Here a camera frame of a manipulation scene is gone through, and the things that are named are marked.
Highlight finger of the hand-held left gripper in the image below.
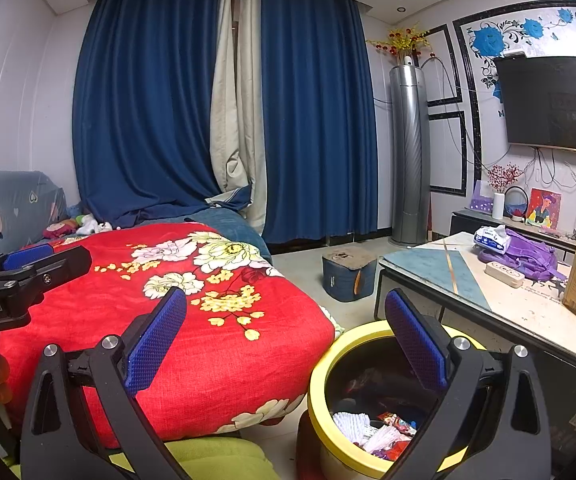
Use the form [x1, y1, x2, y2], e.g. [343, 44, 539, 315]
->
[2, 244, 54, 270]
[0, 246, 92, 297]

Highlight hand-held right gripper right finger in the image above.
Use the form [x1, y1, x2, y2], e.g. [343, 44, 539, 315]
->
[383, 288, 553, 480]

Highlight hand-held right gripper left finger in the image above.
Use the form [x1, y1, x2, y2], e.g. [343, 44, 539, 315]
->
[20, 286, 191, 480]

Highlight yellow bin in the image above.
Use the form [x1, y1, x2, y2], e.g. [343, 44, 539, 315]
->
[307, 320, 489, 480]

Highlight colourful snack wrapper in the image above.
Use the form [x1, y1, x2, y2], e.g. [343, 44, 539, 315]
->
[378, 411, 416, 433]

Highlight lilac foam net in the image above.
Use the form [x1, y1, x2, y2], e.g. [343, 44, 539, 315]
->
[360, 425, 413, 456]

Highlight white foam net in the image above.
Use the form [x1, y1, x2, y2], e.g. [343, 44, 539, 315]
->
[332, 411, 371, 443]

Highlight red plush toy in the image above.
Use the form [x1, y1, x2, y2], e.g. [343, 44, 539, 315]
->
[42, 220, 78, 240]

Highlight grey patterned pillow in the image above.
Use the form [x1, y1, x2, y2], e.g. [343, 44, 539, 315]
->
[0, 170, 68, 266]

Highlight white plush toy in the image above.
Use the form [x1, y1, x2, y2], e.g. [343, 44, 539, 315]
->
[78, 217, 113, 236]

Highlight red floral blanket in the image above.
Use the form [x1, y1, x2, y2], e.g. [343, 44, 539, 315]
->
[0, 221, 339, 448]

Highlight coffee table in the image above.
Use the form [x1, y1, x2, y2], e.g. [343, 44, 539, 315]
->
[378, 231, 576, 461]

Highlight blue stool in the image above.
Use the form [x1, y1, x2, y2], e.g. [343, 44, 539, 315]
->
[322, 247, 377, 303]

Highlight white power strip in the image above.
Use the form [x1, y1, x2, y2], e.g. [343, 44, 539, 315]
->
[484, 261, 525, 288]

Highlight tissue pack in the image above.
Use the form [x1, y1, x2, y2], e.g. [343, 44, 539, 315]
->
[473, 225, 511, 256]

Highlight dark television cabinet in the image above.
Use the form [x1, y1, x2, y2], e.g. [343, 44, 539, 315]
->
[450, 207, 576, 261]

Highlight blue bed cover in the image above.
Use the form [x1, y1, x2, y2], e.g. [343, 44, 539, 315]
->
[183, 208, 273, 266]

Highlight purple backpack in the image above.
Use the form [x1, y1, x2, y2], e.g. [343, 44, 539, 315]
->
[478, 228, 566, 283]

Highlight purple gift bag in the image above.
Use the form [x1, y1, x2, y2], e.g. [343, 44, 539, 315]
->
[469, 180, 494, 213]

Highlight white vase with red flowers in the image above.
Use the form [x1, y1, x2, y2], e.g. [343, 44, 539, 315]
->
[485, 162, 524, 221]

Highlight round ornament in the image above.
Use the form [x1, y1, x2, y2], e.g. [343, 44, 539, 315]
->
[504, 185, 529, 223]

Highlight blue curtain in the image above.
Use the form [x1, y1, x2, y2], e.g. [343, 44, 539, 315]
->
[72, 0, 233, 228]
[260, 0, 379, 246]

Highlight silver tower air conditioner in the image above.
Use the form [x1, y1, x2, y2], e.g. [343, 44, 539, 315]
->
[389, 62, 431, 247]

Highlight colourful painting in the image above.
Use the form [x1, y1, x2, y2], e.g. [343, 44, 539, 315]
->
[525, 188, 562, 227]

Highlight beige curtain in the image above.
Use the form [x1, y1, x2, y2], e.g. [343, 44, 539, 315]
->
[209, 0, 269, 233]

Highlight yellow artificial flowers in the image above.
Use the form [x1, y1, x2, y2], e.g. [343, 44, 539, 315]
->
[366, 22, 436, 56]

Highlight wall television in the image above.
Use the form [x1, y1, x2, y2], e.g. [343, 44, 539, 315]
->
[493, 55, 576, 157]

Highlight blue flower wall decal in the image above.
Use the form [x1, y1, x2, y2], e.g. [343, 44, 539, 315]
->
[470, 7, 576, 116]

